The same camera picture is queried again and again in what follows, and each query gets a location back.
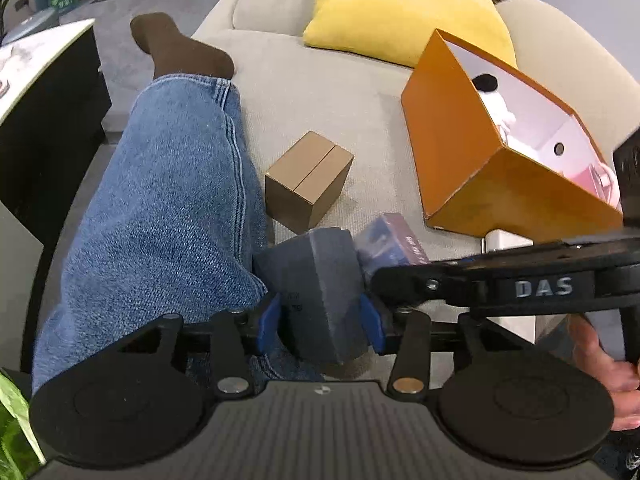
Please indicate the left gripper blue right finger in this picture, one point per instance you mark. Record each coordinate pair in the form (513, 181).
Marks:
(372, 314)

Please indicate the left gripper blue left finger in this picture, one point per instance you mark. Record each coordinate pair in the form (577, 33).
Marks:
(268, 314)

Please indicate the dark grey box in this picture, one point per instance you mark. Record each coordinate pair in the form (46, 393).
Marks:
(317, 275)

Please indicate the person right hand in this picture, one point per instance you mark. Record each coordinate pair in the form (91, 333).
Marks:
(620, 378)

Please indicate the purple picture booklet box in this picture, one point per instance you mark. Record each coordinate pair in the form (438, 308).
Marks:
(388, 241)

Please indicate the brown cardboard box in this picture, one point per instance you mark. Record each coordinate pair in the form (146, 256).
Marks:
(304, 183)

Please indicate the person leg in jeans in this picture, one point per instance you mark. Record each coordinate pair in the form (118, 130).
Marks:
(173, 226)

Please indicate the orange storage box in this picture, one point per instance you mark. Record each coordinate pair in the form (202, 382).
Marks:
(549, 180)

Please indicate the brown sock foot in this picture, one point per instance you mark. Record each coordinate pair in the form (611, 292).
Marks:
(157, 35)

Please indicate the white marble coffee table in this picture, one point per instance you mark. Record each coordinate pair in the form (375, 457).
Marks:
(51, 127)

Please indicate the yellow cushion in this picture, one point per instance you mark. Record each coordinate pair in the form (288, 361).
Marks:
(397, 31)

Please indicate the grey round stool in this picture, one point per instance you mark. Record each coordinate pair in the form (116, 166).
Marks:
(40, 21)

